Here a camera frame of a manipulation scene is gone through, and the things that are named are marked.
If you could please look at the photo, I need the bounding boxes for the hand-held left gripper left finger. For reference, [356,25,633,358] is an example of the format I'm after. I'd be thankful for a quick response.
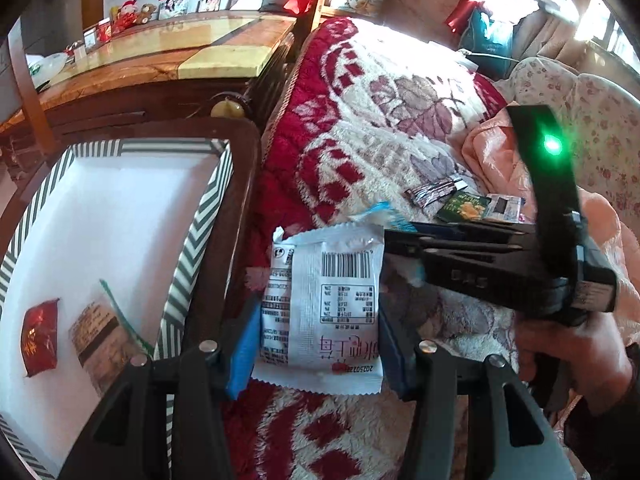
[57,305,263,480]

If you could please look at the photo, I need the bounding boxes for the brown striped stick packets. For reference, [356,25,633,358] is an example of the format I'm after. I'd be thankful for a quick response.
[406,174,468,207]

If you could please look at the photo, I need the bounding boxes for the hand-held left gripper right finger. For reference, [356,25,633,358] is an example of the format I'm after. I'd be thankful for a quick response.
[377,307,578,480]

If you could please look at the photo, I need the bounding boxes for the striped cardboard box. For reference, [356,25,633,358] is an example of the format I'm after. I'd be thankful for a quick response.
[0,137,236,480]

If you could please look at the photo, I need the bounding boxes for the red floral plush blanket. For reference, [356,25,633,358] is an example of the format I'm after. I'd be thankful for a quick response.
[220,17,566,480]

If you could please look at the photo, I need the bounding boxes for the teal bag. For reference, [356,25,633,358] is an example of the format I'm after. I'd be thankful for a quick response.
[460,7,516,56]

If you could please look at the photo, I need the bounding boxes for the person's right hand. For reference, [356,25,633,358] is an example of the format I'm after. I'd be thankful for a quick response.
[515,312,635,417]

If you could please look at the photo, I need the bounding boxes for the white cable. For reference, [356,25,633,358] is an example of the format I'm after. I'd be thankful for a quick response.
[457,49,516,62]

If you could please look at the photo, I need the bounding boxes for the floral quilt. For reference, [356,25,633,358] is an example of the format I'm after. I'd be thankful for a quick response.
[510,55,640,201]

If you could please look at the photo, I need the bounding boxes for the dark wooden chair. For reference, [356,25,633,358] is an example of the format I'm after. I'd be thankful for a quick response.
[30,110,263,361]

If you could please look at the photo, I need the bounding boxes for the red plush doll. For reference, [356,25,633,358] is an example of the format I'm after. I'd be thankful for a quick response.
[111,0,141,33]

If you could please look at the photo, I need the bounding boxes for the white packet with black window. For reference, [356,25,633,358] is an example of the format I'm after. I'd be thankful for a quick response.
[482,192,526,223]

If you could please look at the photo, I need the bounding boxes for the white snack packet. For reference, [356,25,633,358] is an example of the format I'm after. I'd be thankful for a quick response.
[250,225,386,395]

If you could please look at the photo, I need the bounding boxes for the green snack packet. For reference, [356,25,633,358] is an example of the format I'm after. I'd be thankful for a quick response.
[435,192,493,223]

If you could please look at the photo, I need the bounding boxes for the person's right forearm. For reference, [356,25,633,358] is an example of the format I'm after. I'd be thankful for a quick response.
[562,345,640,480]

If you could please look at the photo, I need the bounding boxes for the clear brown snack packet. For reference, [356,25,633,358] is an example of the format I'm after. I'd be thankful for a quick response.
[69,280,156,396]

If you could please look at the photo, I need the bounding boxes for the white plastic bag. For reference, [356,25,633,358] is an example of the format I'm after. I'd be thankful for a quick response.
[25,52,71,92]

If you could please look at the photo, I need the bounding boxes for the curved wooden chair back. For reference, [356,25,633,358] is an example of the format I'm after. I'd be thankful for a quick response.
[7,15,57,161]

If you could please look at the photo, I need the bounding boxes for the wooden cabinet with marble top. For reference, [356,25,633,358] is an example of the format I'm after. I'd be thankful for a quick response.
[0,12,298,161]

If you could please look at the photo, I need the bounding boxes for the light blue snack packet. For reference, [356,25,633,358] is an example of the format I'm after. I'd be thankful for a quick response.
[348,201,427,288]

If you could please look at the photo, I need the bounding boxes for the red snack packet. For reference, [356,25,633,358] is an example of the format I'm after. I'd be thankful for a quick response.
[20,299,61,378]

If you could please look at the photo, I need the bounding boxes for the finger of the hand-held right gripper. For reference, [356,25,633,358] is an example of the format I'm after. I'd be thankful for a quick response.
[382,231,538,262]
[411,221,538,241]

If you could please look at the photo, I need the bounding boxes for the pink blanket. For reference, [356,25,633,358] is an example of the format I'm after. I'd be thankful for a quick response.
[462,110,640,480]

